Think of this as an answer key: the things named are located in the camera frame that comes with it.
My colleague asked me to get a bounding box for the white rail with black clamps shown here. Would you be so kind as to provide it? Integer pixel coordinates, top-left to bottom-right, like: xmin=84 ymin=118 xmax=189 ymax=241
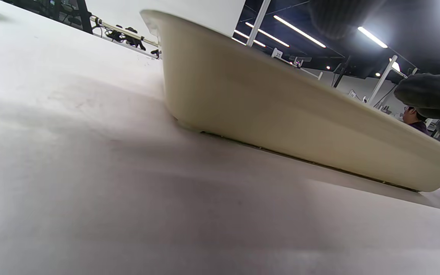
xmin=89 ymin=15 xmax=162 ymax=59

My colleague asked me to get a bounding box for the person's left hand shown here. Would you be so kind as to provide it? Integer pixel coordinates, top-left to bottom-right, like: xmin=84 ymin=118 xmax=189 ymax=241
xmin=308 ymin=0 xmax=440 ymax=147

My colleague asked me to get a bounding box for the metal frame pole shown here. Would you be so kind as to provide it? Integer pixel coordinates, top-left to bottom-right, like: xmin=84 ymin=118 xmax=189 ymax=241
xmin=246 ymin=0 xmax=272 ymax=47

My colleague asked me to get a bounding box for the beige baking tray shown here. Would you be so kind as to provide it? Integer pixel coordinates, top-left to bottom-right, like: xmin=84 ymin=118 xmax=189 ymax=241
xmin=140 ymin=10 xmax=440 ymax=193

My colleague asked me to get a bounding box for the ceiling light strip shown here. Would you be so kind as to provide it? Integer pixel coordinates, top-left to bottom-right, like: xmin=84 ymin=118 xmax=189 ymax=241
xmin=357 ymin=26 xmax=389 ymax=49
xmin=245 ymin=22 xmax=290 ymax=48
xmin=273 ymin=15 xmax=327 ymax=49

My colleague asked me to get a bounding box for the white frame post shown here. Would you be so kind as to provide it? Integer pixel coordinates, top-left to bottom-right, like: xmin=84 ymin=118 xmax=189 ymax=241
xmin=367 ymin=55 xmax=399 ymax=106

